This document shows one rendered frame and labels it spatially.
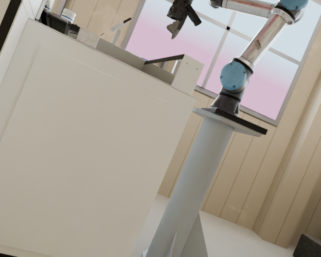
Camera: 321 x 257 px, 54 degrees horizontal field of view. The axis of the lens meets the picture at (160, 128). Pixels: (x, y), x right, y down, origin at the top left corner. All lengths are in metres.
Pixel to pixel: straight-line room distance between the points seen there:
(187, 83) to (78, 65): 0.42
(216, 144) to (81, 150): 0.71
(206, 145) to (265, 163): 2.07
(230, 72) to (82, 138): 0.73
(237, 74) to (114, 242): 0.87
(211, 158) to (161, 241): 0.48
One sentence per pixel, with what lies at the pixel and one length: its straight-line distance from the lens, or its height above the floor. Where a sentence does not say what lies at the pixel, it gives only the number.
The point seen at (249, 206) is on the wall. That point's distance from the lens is 3.61.
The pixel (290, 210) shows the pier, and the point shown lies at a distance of 3.55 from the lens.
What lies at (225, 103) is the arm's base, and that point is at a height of 0.89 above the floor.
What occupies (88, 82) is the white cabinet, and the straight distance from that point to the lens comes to 1.07.
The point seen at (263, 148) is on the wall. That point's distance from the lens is 3.53.
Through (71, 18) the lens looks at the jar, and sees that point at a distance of 1.91.
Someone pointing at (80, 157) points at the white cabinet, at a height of 0.47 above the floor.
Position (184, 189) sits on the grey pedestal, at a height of 0.43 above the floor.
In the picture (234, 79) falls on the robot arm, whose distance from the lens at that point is 1.45.
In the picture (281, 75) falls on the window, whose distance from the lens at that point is 3.57.
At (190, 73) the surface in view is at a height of 0.90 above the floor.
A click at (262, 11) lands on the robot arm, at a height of 1.39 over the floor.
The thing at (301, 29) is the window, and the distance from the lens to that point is 3.75.
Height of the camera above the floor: 0.68
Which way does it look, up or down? 1 degrees down
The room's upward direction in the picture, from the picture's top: 23 degrees clockwise
